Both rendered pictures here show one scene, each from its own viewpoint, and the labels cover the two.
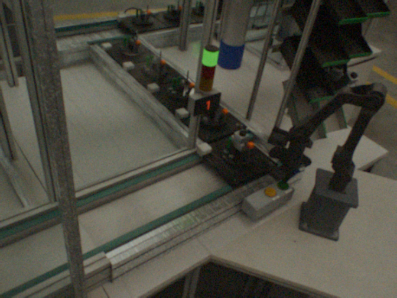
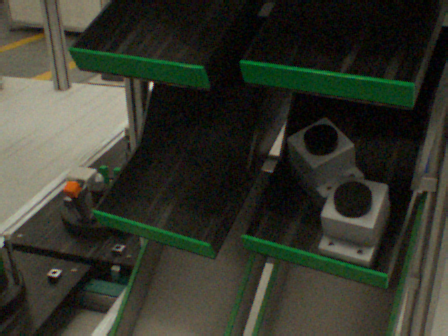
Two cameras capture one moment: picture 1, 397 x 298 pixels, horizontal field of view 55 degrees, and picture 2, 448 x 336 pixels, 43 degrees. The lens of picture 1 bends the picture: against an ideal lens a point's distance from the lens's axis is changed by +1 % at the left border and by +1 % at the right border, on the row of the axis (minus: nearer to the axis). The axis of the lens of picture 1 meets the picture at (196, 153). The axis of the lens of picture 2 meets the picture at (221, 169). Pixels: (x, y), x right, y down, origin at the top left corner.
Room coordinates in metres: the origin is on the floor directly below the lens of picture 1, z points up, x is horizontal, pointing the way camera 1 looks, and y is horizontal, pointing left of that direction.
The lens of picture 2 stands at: (1.21, -0.89, 1.50)
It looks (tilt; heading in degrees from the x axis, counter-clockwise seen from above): 28 degrees down; 61
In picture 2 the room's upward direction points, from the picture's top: 1 degrees counter-clockwise
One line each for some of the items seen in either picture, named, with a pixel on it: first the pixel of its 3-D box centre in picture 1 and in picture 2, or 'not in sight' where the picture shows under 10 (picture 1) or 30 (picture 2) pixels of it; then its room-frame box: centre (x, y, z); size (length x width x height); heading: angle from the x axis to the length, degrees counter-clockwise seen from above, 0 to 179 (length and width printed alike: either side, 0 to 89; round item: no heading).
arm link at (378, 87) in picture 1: (356, 130); not in sight; (1.03, -0.49, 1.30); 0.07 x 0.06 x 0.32; 159
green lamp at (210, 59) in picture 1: (210, 56); not in sight; (1.20, 0.00, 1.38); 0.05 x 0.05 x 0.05
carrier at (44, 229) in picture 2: (212, 112); (100, 193); (1.43, -0.04, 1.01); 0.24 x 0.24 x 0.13; 43
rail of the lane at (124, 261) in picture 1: (219, 209); not in sight; (0.95, -0.12, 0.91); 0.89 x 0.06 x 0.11; 133
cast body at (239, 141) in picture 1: (239, 138); not in sight; (1.21, -0.16, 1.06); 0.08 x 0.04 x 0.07; 43
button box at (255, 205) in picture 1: (268, 198); not in sight; (1.03, -0.30, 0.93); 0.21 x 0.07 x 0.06; 133
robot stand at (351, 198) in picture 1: (327, 204); not in sight; (1.02, -0.51, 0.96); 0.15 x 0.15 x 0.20; 79
